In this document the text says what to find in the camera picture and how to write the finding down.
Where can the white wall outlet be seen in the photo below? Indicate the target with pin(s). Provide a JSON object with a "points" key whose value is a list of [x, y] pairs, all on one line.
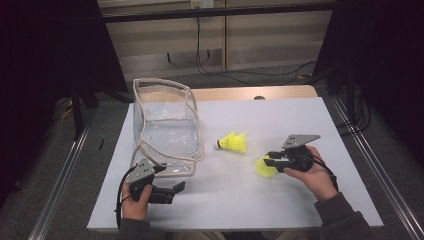
{"points": [[201, 3]]}

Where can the black curtain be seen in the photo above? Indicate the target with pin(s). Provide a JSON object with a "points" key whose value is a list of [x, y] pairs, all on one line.
{"points": [[383, 50], [40, 66]]}

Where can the person's left leg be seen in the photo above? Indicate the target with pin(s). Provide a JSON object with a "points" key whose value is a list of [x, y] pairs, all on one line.
{"points": [[198, 236]]}

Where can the wooden table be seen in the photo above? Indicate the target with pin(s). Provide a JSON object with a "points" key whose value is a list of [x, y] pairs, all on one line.
{"points": [[260, 92]]}

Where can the small black floor item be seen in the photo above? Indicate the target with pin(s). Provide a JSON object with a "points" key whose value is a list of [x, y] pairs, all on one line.
{"points": [[101, 144]]}

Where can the person's leg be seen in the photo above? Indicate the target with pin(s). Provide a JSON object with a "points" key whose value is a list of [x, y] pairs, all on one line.
{"points": [[286, 235], [198, 236]]}

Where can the dark round table grommet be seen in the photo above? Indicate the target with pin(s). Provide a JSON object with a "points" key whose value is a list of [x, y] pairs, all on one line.
{"points": [[259, 98]]}

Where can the white table cover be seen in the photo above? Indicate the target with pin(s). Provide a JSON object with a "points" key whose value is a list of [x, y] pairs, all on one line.
{"points": [[233, 206]]}

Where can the clear plastic bag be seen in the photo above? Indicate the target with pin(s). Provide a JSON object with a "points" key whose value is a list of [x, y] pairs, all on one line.
{"points": [[166, 140]]}

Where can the black metal crossbar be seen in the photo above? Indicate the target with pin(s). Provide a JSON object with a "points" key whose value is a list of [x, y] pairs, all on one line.
{"points": [[216, 12]]}

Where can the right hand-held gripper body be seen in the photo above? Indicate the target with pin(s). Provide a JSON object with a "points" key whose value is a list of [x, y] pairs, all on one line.
{"points": [[298, 156]]}

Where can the person's right hand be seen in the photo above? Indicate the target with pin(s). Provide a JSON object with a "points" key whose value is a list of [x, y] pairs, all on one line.
{"points": [[320, 181]]}

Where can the person's left hand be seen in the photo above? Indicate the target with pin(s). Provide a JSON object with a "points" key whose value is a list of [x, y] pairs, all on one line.
{"points": [[135, 210]]}

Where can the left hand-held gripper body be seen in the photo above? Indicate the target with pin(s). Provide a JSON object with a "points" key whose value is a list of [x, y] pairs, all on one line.
{"points": [[140, 171]]}

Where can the black stand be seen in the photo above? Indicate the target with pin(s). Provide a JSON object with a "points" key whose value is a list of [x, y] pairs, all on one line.
{"points": [[77, 110]]}

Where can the person's right leg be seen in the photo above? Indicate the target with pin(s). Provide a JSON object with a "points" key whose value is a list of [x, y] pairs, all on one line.
{"points": [[286, 235]]}

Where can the metal floor rail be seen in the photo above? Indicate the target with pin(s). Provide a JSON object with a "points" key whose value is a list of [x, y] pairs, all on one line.
{"points": [[56, 186], [383, 173]]}

